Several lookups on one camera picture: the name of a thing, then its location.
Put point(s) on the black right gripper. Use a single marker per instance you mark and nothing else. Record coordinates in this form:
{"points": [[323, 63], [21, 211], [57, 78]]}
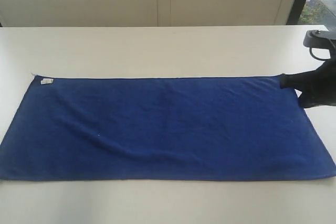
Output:
{"points": [[317, 86]]}

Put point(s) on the blue towel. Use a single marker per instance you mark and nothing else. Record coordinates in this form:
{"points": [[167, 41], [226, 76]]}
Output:
{"points": [[212, 129]]}

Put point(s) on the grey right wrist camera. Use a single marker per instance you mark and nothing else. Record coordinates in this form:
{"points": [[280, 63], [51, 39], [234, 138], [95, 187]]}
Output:
{"points": [[320, 39]]}

